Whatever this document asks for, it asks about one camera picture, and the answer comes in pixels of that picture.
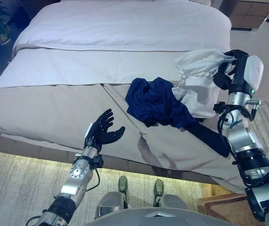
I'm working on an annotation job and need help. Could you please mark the grey right robot leg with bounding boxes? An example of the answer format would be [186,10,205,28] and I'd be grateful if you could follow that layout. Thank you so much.
[153,179,187,210]

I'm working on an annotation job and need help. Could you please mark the grey robot torso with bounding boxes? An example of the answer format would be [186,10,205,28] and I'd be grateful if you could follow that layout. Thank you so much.
[85,207,238,226]

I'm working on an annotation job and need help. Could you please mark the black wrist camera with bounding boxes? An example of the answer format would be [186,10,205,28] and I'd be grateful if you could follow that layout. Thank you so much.
[91,154,104,168]
[213,101,227,113]

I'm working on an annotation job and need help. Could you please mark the silver robot legs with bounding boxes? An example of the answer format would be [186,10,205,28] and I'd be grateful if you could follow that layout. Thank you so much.
[94,175,129,219]

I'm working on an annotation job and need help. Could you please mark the brown wicker basket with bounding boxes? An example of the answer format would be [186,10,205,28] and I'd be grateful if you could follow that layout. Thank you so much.
[197,192,260,226]

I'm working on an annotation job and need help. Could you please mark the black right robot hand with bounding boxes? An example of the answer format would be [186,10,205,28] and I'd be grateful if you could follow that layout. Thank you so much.
[212,49,265,96]

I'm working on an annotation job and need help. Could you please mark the large grey striped rug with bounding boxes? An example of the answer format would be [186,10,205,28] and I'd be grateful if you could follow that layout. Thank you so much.
[0,98,269,226]

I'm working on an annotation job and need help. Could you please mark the white garment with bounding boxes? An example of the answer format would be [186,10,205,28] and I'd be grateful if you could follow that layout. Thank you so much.
[174,48,234,120]

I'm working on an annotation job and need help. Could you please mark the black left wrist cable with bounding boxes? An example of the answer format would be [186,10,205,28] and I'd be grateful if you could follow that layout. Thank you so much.
[84,167,101,193]

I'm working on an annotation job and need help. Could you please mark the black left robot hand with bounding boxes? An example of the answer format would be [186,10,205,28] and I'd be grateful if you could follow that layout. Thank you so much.
[84,108,126,151]

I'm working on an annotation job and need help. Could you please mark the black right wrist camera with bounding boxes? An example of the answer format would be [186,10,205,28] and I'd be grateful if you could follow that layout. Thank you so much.
[213,101,227,113]

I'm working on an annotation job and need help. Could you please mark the large bed with bedding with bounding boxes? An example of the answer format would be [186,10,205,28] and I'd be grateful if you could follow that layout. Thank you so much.
[0,43,248,194]

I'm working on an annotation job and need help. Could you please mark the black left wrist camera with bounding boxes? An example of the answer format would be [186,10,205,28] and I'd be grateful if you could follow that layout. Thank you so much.
[91,154,104,168]

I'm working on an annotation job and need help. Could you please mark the white duvet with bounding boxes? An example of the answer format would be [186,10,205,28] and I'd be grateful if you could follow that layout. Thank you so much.
[12,0,233,52]

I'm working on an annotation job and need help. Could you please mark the brown wooden nightstand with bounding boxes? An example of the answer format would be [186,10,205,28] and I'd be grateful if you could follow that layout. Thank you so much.
[227,0,269,30]

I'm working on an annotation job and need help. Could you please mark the brown upholstered bed base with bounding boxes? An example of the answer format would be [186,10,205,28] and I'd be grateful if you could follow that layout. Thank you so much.
[0,133,220,186]

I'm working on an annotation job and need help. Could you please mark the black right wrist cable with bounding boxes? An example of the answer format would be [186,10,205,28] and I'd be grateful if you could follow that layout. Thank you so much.
[216,103,269,189]

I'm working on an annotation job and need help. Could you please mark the blue garment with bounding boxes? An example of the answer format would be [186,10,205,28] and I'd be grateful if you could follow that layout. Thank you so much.
[125,76,198,129]

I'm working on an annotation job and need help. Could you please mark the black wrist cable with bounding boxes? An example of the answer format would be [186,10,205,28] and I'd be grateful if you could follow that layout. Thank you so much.
[216,103,269,189]
[84,167,101,193]

